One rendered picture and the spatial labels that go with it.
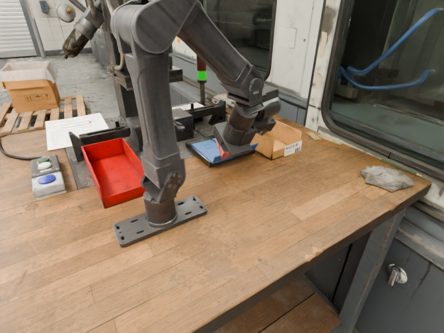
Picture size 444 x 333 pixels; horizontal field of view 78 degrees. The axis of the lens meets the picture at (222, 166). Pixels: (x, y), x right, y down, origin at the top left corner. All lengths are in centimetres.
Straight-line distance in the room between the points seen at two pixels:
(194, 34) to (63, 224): 48
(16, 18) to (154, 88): 961
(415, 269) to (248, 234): 68
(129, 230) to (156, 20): 40
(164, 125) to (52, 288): 34
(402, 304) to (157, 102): 108
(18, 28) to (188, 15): 964
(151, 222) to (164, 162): 15
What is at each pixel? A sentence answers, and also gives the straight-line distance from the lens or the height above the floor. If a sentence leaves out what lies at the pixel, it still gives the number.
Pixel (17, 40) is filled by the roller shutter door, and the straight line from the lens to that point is 1010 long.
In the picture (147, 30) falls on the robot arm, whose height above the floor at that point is 128.
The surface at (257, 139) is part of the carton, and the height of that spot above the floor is 94.
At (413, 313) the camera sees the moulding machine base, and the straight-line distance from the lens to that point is 125.
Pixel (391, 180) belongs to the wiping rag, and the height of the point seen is 92.
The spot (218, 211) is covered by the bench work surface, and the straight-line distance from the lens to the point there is 64.
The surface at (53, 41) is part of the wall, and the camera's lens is 1011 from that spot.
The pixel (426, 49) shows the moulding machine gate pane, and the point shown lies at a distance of 93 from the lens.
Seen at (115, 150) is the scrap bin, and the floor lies 92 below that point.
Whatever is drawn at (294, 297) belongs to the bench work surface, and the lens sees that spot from 135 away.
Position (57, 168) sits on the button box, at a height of 93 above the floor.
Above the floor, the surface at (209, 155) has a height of 92.
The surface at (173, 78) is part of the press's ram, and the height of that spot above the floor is 112.
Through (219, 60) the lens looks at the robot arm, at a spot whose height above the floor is 123.
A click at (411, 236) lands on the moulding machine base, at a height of 70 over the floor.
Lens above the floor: 131
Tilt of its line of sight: 31 degrees down
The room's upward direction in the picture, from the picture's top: straight up
